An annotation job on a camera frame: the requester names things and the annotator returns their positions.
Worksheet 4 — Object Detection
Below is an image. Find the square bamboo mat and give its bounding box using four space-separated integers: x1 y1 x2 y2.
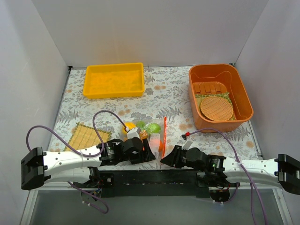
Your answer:
68 122 101 150

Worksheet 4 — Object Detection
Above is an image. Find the yellow fake lemon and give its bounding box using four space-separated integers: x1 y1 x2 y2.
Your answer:
121 122 136 135

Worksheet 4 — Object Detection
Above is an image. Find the clear zip top bag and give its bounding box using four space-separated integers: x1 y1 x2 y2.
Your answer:
131 117 166 160

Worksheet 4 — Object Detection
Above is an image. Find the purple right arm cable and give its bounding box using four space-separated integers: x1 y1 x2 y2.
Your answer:
182 130 269 225

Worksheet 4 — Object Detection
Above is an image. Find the yellow plastic tray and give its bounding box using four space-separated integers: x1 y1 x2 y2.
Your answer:
83 62 145 99

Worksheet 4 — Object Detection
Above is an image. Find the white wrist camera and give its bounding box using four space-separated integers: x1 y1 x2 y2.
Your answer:
127 127 141 139
182 140 193 150

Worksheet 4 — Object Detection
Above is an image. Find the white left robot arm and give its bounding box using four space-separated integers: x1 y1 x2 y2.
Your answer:
21 137 156 190

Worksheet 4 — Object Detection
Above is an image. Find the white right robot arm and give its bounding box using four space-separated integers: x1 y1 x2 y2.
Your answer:
161 145 300 195

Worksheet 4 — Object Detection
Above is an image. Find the green bamboo mat in tub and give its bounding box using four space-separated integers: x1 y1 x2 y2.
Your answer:
195 92 236 120

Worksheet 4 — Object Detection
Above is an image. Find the orange fake tangerine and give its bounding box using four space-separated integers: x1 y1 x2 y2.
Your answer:
158 140 164 152

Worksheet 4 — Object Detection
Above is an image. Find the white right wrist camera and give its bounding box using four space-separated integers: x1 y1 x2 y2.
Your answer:
182 140 193 150

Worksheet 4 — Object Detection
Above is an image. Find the orange plastic tub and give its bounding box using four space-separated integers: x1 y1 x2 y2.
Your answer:
188 64 254 132

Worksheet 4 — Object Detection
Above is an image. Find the round woven bamboo basket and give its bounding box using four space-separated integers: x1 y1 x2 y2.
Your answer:
200 96 233 121

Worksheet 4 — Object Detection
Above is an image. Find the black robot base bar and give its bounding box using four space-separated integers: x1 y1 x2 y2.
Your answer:
72 169 240 199

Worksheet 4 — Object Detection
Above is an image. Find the light green fake apple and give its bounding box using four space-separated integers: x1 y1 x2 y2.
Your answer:
136 121 161 134

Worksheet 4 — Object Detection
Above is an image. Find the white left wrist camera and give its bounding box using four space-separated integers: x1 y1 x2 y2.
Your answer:
127 127 141 139

